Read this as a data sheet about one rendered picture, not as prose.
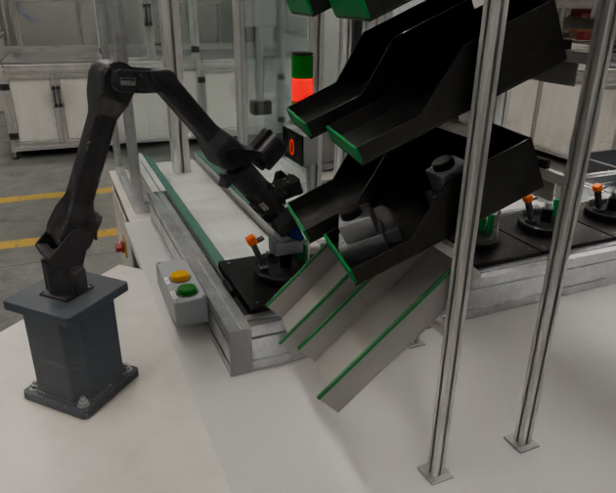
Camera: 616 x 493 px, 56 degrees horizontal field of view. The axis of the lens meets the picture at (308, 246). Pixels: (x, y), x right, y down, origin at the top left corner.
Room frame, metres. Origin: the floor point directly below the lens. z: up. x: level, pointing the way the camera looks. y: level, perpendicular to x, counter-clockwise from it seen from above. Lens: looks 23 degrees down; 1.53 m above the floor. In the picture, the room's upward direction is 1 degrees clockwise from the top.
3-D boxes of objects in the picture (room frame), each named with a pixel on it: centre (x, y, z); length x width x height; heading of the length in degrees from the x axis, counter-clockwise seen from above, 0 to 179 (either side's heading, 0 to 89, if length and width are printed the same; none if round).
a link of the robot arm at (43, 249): (0.89, 0.41, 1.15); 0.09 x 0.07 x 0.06; 38
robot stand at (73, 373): (0.88, 0.42, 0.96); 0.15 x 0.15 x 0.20; 66
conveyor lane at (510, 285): (1.34, -0.39, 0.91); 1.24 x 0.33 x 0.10; 114
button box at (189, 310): (1.13, 0.28, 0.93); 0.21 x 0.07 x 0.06; 24
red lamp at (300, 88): (1.37, 0.02, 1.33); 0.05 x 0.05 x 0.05
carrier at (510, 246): (1.35, -0.41, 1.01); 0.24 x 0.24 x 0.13; 24
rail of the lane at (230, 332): (1.33, 0.30, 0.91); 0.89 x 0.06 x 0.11; 24
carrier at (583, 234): (1.45, -0.63, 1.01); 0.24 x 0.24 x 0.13; 24
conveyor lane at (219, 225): (1.43, 0.15, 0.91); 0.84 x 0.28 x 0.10; 24
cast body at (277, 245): (1.15, 0.04, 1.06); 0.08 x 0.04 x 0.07; 114
